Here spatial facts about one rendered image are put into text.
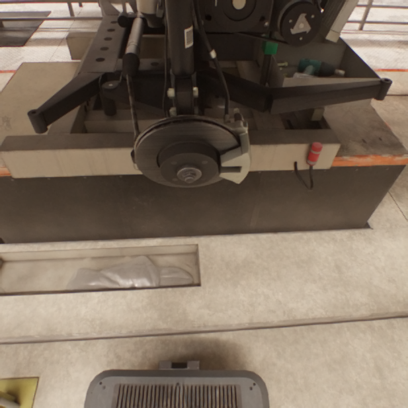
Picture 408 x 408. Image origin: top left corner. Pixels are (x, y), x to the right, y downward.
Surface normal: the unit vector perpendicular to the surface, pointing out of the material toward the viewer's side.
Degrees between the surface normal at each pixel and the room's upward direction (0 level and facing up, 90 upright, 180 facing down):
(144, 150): 104
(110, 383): 0
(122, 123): 90
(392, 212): 0
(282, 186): 90
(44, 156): 90
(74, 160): 90
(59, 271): 0
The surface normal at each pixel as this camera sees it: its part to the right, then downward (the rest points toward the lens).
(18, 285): 0.04, -0.66
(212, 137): 0.07, 0.89
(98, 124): 0.07, 0.75
